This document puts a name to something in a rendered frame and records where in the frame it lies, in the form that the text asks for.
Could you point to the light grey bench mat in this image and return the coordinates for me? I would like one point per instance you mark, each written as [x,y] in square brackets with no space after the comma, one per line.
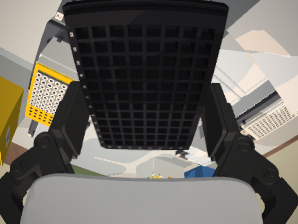
[22,23]

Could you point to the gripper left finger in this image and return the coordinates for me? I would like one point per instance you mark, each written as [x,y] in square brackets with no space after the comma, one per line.
[52,153]

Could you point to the blue open-top bin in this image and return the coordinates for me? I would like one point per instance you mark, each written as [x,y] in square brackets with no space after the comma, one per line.
[200,171]

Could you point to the black multiwell plate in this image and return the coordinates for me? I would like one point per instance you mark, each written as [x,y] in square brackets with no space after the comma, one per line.
[132,106]

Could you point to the yellow open-top bin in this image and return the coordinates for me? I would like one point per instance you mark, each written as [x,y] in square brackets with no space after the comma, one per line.
[10,103]

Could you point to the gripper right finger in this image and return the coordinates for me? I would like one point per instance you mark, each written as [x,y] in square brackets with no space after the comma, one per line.
[236,157]

